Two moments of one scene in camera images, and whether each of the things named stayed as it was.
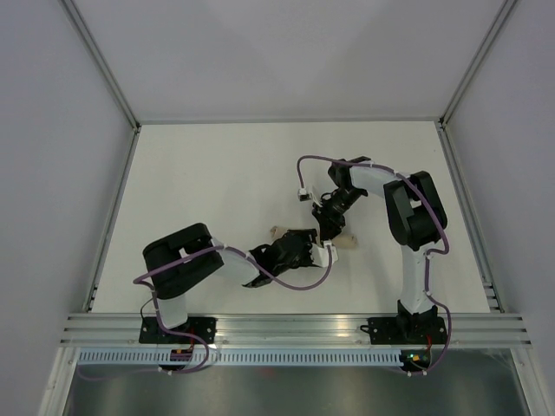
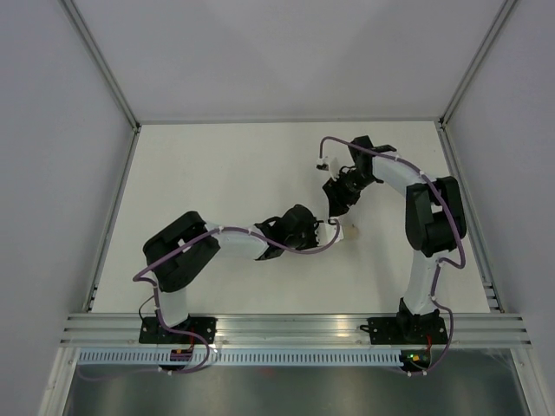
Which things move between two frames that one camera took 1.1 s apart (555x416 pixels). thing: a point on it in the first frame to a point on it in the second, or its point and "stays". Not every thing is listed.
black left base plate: (151, 332) stays
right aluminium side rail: (491, 295) stays
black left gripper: (309, 236) to (312, 227)
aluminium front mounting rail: (289, 329) stays
